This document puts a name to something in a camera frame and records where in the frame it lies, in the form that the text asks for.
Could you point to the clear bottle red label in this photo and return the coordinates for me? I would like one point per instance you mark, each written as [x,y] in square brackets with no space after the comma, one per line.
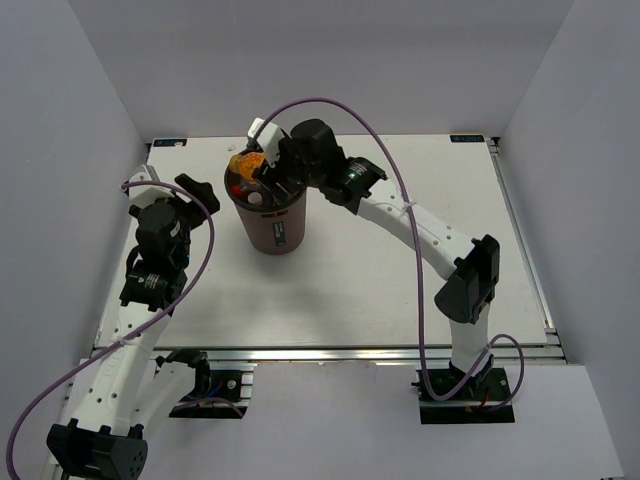
[240,191]

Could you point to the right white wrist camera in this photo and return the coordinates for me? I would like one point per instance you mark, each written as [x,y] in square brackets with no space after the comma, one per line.
[265,138]

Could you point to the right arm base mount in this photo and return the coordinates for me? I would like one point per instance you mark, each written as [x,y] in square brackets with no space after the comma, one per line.
[484,399]

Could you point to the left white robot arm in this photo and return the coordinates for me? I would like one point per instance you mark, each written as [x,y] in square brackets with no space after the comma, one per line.
[106,436]

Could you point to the orange bottle with white label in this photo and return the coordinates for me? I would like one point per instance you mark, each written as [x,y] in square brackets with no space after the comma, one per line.
[246,164]

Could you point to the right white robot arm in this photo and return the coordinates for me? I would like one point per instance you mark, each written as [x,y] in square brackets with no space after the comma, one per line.
[310,157]

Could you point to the right blue corner sticker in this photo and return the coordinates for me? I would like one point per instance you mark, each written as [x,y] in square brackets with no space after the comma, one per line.
[466,138]

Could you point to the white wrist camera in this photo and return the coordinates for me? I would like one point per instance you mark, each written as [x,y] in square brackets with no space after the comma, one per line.
[265,138]
[143,189]

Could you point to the blue corner sticker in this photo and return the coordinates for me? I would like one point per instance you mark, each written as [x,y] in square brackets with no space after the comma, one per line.
[169,142]
[466,138]

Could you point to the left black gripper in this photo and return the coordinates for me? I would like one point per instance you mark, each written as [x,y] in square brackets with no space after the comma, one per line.
[204,188]

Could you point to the brown plastic waste bin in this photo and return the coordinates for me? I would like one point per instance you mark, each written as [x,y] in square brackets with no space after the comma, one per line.
[275,227]

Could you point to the blue label water bottle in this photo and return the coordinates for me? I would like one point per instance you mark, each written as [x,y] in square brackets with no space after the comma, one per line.
[255,198]

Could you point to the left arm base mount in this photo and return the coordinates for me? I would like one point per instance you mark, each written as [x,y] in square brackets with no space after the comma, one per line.
[216,393]

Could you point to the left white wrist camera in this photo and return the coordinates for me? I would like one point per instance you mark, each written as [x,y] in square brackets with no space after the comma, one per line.
[143,189]

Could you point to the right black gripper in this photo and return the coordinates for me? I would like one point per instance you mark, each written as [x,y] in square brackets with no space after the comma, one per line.
[268,176]

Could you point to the left blue corner sticker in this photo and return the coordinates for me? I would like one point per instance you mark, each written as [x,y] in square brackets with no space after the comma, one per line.
[169,142]

